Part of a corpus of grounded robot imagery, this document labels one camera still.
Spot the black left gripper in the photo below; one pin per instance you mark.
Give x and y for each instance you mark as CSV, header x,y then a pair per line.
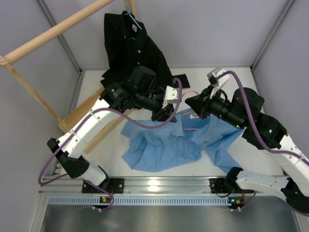
x,y
163,114

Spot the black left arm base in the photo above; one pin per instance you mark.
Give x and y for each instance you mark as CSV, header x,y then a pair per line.
x,y
112,185

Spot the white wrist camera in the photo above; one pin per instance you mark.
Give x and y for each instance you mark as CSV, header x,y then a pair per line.
x,y
171,96
217,79

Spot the blue wire hanger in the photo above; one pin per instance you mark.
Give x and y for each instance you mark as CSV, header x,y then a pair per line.
x,y
131,25

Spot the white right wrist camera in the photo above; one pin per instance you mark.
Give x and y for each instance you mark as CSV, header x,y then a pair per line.
x,y
217,79

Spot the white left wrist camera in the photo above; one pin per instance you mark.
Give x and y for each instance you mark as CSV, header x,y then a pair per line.
x,y
171,96

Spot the light blue shirt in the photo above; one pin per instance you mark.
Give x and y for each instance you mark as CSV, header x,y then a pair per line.
x,y
179,143

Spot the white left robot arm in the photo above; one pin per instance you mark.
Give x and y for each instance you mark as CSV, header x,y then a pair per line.
x,y
136,91

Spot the slotted grey cable duct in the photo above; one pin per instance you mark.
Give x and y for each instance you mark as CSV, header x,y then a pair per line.
x,y
140,200

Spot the wooden clothes rack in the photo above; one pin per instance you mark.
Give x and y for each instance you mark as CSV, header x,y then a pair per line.
x,y
24,123

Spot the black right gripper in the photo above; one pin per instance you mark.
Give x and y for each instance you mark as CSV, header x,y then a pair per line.
x,y
202,104

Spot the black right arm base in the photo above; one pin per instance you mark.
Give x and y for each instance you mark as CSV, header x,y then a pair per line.
x,y
222,188

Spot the black button shirt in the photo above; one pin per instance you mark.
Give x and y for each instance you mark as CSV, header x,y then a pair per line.
x,y
125,54

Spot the aluminium mounting rail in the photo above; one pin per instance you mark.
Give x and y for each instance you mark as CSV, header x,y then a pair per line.
x,y
169,184

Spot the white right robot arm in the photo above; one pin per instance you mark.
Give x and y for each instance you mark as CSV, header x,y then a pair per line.
x,y
266,134

